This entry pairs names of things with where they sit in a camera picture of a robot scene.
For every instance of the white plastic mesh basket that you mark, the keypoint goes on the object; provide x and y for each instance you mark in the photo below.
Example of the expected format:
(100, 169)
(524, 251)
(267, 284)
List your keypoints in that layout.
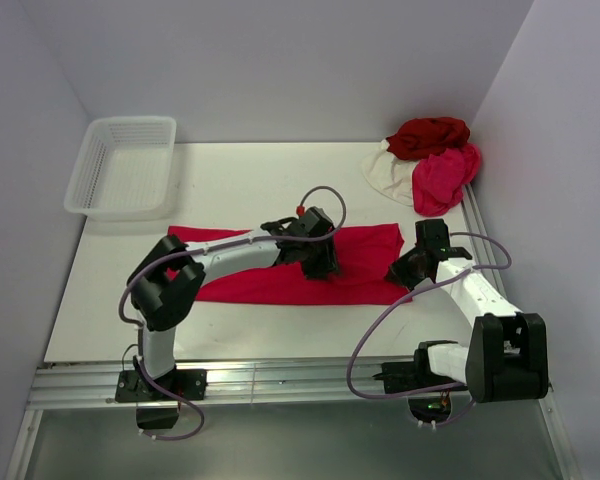
(125, 170)

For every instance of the dark red t-shirt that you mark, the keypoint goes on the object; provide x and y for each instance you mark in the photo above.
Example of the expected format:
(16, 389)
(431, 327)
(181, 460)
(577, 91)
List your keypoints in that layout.
(420, 137)

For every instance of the bright red t-shirt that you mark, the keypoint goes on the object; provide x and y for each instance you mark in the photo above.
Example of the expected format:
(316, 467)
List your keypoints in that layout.
(364, 254)

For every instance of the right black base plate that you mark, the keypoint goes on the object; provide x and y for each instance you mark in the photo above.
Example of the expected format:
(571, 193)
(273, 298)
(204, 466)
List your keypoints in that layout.
(398, 377)

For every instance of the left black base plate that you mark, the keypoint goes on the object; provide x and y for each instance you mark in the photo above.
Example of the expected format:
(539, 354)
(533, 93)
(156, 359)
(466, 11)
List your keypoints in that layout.
(132, 387)

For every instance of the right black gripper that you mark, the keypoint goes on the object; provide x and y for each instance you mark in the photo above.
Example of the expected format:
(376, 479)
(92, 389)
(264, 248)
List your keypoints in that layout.
(398, 274)

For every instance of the aluminium mounting rail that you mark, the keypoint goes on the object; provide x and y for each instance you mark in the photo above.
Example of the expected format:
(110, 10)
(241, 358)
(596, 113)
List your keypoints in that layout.
(88, 386)

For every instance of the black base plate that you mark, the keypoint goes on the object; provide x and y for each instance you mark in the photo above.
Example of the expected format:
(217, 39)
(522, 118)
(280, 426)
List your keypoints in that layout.
(398, 377)
(132, 387)

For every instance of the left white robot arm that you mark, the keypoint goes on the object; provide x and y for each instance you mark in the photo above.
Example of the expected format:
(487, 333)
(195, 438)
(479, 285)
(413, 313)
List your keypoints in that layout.
(165, 285)

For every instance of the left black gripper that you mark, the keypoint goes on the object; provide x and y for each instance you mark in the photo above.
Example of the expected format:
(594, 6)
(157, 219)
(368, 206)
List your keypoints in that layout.
(326, 265)

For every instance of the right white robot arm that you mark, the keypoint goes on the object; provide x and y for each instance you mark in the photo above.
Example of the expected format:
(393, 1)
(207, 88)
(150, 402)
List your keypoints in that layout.
(506, 358)

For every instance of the pink t-shirt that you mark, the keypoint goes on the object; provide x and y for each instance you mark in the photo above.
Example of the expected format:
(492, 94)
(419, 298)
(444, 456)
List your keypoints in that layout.
(438, 181)

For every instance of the white t-shirt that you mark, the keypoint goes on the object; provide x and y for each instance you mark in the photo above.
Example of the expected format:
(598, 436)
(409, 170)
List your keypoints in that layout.
(389, 175)

